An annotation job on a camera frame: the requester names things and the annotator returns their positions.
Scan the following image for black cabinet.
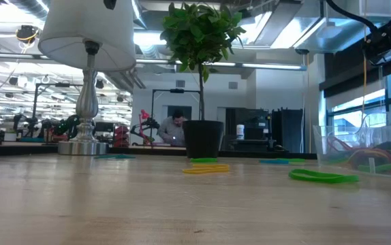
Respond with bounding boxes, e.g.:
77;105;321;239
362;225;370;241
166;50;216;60
225;108;272;152

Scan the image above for yellow rubber band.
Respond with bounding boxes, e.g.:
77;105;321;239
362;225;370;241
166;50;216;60
347;148;391;163
183;163;230;176

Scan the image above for blue rubber band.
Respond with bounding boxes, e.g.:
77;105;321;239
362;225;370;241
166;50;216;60
258;159;290;165

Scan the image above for black camera stand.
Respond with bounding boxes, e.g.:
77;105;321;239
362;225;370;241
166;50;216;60
150;88;203;147
31;82;84;139

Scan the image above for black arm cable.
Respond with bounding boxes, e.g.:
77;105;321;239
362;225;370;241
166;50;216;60
324;0;379;35

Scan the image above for black panel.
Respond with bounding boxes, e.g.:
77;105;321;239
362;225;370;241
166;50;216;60
271;108;304;154

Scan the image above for silver ceiling duct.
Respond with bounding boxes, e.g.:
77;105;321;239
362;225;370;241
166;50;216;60
225;0;355;54

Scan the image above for potted tree black pot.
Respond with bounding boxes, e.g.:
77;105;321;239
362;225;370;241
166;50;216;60
159;1;247;159

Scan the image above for window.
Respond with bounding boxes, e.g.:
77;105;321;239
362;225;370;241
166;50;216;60
324;69;391;129

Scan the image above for black ceiling cable reel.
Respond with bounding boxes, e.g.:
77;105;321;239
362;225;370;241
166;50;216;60
15;24;41;44

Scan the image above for silver table lamp white shade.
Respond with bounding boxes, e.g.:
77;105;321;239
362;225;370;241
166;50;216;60
37;0;137;157

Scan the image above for red tool stack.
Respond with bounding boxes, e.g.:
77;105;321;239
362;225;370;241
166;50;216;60
113;125;131;148

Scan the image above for dark doorway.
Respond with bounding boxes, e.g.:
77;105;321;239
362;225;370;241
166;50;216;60
166;105;193;120

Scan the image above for person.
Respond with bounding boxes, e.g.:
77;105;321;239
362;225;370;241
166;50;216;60
157;109;189;147

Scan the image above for long ceiling light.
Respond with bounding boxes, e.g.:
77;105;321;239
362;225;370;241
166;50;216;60
137;58;308;71

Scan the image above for teal rubber band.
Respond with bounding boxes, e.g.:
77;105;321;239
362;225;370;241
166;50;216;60
94;153;136;160

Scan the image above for clear plastic bin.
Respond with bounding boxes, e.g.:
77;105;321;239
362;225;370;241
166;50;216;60
313;111;391;178

